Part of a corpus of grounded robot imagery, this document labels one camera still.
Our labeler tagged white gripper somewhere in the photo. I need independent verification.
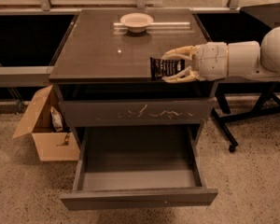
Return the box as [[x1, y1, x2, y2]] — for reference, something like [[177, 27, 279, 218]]
[[161, 42, 228, 83]]

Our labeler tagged open cardboard box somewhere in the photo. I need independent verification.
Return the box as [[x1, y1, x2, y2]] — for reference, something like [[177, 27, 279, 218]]
[[13, 86, 80, 161]]

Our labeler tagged closed grey top drawer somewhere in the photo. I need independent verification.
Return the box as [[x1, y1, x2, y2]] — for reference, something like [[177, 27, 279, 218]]
[[59, 98, 215, 127]]

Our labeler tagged black rolling table stand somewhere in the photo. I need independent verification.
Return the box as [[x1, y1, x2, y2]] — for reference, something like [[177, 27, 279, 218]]
[[208, 3, 280, 152]]

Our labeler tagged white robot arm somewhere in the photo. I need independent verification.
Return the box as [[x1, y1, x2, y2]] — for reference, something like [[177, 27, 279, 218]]
[[162, 26, 280, 83]]

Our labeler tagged snack bag in box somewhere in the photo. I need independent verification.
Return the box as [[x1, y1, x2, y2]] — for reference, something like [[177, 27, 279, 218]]
[[50, 106, 63, 132]]

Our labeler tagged open grey middle drawer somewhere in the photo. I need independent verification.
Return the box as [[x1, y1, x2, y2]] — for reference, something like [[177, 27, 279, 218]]
[[61, 125, 217, 210]]

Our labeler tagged white ceramic bowl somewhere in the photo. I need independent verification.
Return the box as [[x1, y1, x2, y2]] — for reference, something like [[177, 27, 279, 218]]
[[120, 13, 153, 33]]

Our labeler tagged black rxbar chocolate wrapper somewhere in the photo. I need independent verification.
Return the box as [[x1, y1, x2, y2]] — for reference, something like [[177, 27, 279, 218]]
[[150, 58, 185, 80]]

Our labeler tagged grey drawer cabinet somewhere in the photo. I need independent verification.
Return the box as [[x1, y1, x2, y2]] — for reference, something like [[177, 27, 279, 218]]
[[51, 8, 217, 141]]

